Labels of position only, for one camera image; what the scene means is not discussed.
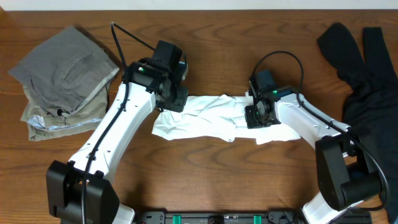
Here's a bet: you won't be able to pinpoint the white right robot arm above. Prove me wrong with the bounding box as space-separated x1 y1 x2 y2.
245 70 386 223

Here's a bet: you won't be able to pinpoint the white t-shirt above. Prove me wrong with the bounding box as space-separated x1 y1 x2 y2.
152 93 301 145

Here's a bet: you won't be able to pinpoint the black garment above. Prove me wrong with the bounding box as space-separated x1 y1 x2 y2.
318 23 397 223

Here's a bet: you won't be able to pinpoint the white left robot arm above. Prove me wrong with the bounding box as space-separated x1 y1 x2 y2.
46 40 188 224

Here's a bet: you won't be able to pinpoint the grey folded trousers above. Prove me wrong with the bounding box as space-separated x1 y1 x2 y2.
9 26 119 116

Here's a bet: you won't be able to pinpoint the beige folded shorts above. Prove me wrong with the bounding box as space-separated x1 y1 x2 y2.
21 83 110 141

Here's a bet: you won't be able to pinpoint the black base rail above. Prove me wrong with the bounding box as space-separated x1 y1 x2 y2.
135 210 373 224

